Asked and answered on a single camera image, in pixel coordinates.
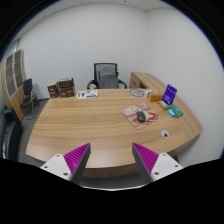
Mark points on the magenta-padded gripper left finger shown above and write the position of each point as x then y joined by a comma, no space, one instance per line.
66,163

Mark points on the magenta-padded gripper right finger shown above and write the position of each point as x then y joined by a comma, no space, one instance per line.
156,164

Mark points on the black computer mouse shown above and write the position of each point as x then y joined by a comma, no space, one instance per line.
141,116

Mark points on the cartoon print mouse pad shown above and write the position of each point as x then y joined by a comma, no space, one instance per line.
131,113

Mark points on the blue tissue pack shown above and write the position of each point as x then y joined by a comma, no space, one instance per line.
171,113

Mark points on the green tissue pack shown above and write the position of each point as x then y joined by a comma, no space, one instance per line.
176,110

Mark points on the small yellowish box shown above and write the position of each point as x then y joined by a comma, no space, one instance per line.
163,104

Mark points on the black leather armchair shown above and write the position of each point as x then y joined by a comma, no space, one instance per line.
10,136

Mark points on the orange cardboard box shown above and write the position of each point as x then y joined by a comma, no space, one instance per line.
155,97

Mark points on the purple card package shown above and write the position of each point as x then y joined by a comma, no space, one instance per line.
169,94

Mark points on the white printed paper sheet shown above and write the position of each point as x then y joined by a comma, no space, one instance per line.
86,94

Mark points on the small brown cardboard box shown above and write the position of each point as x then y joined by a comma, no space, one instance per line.
52,90

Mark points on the black visitor chair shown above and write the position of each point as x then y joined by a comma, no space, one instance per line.
27,96

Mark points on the black open box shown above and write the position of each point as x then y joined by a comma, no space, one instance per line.
65,83

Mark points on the wooden side desk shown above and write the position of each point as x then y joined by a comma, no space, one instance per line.
146,80

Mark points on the grey backpack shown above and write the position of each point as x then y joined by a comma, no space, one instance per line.
108,78

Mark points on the wooden shelf unit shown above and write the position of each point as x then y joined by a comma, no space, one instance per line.
13,80

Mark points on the black mesh office chair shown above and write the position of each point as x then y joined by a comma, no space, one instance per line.
100,65

